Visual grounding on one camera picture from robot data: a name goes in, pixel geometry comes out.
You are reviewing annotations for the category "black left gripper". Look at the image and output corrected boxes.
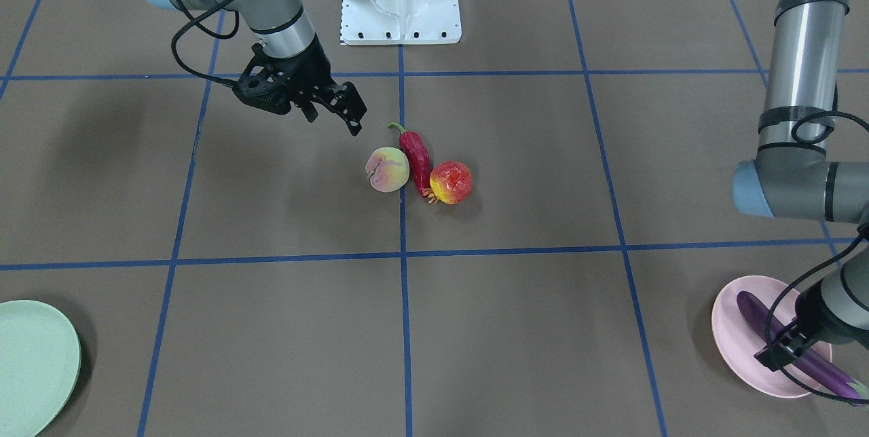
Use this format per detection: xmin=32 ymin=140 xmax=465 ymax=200
xmin=754 ymin=318 xmax=826 ymax=373

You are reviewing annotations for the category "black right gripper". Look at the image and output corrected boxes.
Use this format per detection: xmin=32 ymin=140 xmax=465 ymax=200
xmin=232 ymin=36 xmax=367 ymax=137

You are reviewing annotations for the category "peach fruit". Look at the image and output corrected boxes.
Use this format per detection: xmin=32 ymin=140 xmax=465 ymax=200
xmin=365 ymin=147 xmax=411 ymax=193

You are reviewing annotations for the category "purple eggplant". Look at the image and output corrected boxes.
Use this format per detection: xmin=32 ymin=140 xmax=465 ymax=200
xmin=736 ymin=291 xmax=867 ymax=406

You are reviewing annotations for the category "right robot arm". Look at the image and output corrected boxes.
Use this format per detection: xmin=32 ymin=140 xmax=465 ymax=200
xmin=146 ymin=0 xmax=367 ymax=136

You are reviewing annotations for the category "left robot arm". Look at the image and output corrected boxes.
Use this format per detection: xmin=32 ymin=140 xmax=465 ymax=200
xmin=732 ymin=0 xmax=867 ymax=371

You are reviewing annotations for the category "pink plate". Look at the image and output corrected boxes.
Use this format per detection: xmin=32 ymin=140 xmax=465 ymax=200
xmin=711 ymin=275 xmax=810 ymax=399

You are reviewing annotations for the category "red chili pepper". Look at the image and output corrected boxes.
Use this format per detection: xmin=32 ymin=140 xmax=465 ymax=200
xmin=387 ymin=122 xmax=437 ymax=203

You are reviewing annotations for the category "green plate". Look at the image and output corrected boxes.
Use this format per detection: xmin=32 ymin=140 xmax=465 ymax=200
xmin=1 ymin=300 xmax=81 ymax=436

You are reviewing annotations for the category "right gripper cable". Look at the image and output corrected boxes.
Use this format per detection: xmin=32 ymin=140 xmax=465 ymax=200
xmin=170 ymin=0 xmax=282 ymax=88

